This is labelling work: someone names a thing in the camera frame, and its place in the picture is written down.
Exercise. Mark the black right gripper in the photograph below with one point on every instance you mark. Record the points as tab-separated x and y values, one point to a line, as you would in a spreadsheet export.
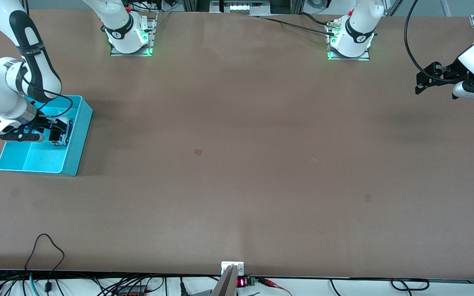
46	124

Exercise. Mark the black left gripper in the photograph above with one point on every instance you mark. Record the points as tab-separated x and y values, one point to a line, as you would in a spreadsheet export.
449	74

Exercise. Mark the white jeep toy black bed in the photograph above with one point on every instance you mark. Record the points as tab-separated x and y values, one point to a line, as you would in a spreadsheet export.
59	133

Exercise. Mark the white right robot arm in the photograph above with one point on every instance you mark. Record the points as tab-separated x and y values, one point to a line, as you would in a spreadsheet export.
23	45

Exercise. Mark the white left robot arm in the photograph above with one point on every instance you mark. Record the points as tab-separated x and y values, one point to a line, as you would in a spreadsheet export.
356	33

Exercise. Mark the turquoise plastic bin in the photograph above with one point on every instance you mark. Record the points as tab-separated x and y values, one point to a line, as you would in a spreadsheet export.
47	158

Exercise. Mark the black power strip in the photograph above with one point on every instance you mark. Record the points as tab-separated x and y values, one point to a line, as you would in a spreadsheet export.
132	291

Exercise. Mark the silver device with lights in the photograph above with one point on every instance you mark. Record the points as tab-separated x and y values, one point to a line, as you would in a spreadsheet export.
241	7

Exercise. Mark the red digit display module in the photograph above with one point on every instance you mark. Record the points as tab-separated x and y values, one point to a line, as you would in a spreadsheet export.
242	282

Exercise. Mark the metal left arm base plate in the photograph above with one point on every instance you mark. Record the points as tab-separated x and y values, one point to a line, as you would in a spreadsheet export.
360	58

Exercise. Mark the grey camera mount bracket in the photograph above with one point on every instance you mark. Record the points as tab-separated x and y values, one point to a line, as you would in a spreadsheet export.
228	279

